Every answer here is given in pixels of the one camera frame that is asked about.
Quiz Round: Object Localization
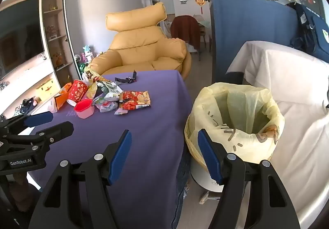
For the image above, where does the brown jacket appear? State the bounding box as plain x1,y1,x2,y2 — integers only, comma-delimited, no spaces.
170,15,200,49

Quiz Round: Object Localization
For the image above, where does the yellow leather armchair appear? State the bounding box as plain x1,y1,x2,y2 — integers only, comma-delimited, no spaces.
89,2,192,80

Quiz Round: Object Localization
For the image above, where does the yellow wooden box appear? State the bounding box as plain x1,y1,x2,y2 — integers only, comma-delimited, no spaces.
36,78,61,101

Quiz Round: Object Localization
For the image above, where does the red and yellow snack wrapper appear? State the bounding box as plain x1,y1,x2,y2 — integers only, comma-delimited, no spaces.
114,90,152,115

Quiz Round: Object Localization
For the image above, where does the green and white wrapper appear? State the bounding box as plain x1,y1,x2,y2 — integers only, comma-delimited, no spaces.
91,80,124,102

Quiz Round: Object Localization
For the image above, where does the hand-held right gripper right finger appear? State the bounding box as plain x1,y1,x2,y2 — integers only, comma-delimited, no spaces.
197,129,301,229

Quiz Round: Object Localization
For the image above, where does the white shelf unit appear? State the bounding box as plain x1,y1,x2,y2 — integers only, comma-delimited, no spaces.
38,0,78,83

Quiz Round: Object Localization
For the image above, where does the red hanging ornament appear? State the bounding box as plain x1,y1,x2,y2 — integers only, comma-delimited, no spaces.
195,0,207,13

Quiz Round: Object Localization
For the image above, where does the white and blue wrapper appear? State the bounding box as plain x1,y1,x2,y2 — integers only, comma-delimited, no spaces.
95,99,119,114

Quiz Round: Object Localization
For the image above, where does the purple tablecloth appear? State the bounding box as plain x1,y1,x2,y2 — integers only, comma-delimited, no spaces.
27,70,192,229

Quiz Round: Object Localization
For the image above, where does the television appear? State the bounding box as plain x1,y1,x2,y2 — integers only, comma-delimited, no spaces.
0,0,45,76

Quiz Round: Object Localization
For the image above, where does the white sofa cover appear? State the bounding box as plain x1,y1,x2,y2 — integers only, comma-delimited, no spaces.
226,41,329,229

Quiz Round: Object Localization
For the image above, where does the pile of colourful toys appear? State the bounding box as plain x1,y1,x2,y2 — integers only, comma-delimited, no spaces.
77,45,95,70

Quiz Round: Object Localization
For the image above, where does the pink plastic cup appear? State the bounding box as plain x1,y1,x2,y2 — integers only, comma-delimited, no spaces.
74,99,95,119

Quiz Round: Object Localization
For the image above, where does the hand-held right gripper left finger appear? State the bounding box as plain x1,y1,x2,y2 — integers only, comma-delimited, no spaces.
28,130,132,229

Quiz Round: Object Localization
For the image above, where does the orange and white carton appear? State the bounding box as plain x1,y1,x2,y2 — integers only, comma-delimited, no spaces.
47,82,72,113

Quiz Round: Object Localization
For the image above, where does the yellow snack bag red label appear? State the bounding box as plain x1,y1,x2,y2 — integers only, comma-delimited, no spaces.
83,64,103,87

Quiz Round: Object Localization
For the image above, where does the white trash bin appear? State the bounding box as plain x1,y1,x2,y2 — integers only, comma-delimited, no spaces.
189,158,228,193

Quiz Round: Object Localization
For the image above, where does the yellow bin liner bag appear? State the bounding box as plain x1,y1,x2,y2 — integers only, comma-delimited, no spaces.
184,82,285,168

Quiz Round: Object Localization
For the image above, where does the navy backpack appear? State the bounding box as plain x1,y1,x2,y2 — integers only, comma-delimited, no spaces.
290,3,329,62

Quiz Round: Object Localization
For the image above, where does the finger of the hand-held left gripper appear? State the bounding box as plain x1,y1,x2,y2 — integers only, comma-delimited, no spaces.
0,111,53,137
5,121,74,152

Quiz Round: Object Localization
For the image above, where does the red paper cup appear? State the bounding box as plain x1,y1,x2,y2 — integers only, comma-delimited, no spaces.
67,80,89,106

